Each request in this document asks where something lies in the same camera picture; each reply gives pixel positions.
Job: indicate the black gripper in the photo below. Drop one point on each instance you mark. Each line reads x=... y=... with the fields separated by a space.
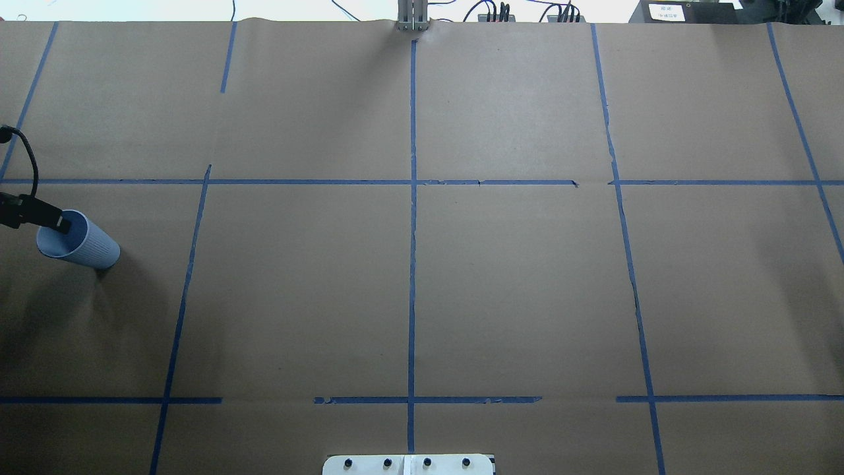
x=34 y=212

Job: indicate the blue ribbed paper cup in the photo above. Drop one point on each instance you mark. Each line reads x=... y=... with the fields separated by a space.
x=85 y=243

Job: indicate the black box with white label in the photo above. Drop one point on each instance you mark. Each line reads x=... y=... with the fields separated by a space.
x=689 y=12

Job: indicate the aluminium frame post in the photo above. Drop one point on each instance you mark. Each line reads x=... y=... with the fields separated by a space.
x=412 y=15

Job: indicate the white camera pole base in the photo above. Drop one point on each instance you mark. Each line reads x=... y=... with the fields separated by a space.
x=459 y=463

